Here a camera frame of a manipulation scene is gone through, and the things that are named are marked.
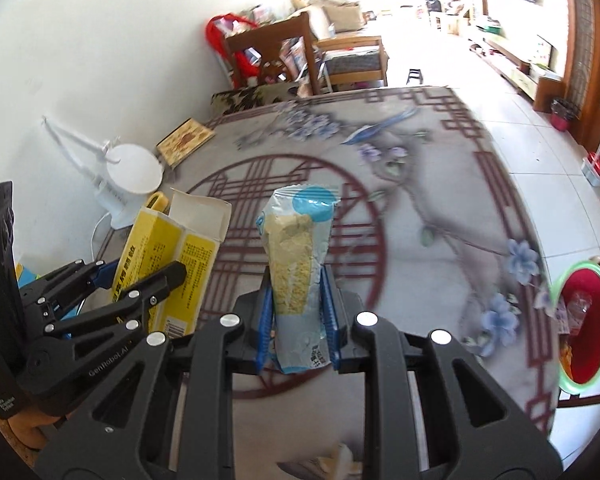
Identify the blue green plastic board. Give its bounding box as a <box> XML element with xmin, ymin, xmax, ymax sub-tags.
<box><xmin>17</xmin><ymin>264</ymin><xmax>51</xmax><ymax>288</ymax></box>

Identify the floral chair cushion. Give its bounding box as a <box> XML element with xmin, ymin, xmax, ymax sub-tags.
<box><xmin>210</xmin><ymin>82</ymin><xmax>301</xmax><ymax>118</ymax></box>

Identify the dark wooden chair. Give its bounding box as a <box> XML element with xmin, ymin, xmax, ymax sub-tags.
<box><xmin>222</xmin><ymin>10</ymin><xmax>326</xmax><ymax>96</ymax></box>

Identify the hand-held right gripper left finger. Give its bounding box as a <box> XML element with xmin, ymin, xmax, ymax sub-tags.
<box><xmin>35</xmin><ymin>270</ymin><xmax>278</xmax><ymax>480</ymax></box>

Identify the cardboard box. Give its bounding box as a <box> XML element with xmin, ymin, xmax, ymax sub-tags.
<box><xmin>310</xmin><ymin>0</ymin><xmax>366</xmax><ymax>36</ymax></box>

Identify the blue yellow snack packet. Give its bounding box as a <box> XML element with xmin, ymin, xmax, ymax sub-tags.
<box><xmin>256</xmin><ymin>184</ymin><xmax>341</xmax><ymax>376</ymax></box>

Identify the low television cabinet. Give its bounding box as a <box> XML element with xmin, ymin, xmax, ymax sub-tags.
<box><xmin>467</xmin><ymin>25</ymin><xmax>563</xmax><ymax>96</ymax></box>

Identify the yellow medicine box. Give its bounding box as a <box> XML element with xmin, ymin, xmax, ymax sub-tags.
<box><xmin>111</xmin><ymin>187</ymin><xmax>233</xmax><ymax>338</ymax></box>

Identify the wooden bench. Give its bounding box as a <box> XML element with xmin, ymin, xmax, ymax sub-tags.
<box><xmin>315</xmin><ymin>35</ymin><xmax>388</xmax><ymax>93</ymax></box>

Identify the colourful framed picture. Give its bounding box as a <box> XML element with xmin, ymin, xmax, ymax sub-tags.
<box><xmin>532</xmin><ymin>35</ymin><xmax>553</xmax><ymax>68</ymax></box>

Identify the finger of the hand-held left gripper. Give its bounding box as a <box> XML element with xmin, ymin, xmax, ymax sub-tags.
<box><xmin>45</xmin><ymin>260</ymin><xmax>188</xmax><ymax>347</ymax></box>
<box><xmin>20</xmin><ymin>259</ymin><xmax>124</xmax><ymax>312</ymax></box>

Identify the white desk lamp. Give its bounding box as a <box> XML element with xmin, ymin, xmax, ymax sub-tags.
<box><xmin>40</xmin><ymin>116</ymin><xmax>166</xmax><ymax>231</ymax></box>

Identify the white lamp cable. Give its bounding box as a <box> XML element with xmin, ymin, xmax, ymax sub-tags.
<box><xmin>89</xmin><ymin>210</ymin><xmax>115</xmax><ymax>261</ymax></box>

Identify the red floor basket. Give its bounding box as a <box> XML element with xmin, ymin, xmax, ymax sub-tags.
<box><xmin>550</xmin><ymin>97</ymin><xmax>578</xmax><ymax>132</ymax></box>

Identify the red bag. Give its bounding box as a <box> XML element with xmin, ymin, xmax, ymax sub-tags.
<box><xmin>205</xmin><ymin>12</ymin><xmax>261</xmax><ymax>88</ymax></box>

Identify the person's left hand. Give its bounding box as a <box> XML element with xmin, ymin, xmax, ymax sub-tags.
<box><xmin>10</xmin><ymin>410</ymin><xmax>73</xmax><ymax>453</ymax></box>

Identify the yellow plastic holder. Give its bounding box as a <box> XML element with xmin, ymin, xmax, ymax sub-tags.
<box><xmin>144</xmin><ymin>191</ymin><xmax>173</xmax><ymax>213</ymax></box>

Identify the red bin with green rim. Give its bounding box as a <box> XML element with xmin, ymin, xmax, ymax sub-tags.
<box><xmin>550</xmin><ymin>260</ymin><xmax>600</xmax><ymax>391</ymax></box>

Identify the yellow picture book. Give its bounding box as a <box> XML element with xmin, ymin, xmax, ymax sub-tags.
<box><xmin>155</xmin><ymin>117</ymin><xmax>216</xmax><ymax>167</ymax></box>

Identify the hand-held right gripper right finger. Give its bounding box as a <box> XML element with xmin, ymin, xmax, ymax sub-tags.
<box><xmin>320</xmin><ymin>266</ymin><xmax>566</xmax><ymax>480</ymax></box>

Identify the crushed patterned paper cup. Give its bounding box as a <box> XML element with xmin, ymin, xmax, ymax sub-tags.
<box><xmin>280</xmin><ymin>442</ymin><xmax>356</xmax><ymax>480</ymax></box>

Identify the white red floor mop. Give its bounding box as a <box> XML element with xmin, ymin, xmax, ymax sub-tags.
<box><xmin>580</xmin><ymin>110</ymin><xmax>600</xmax><ymax>188</ymax></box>

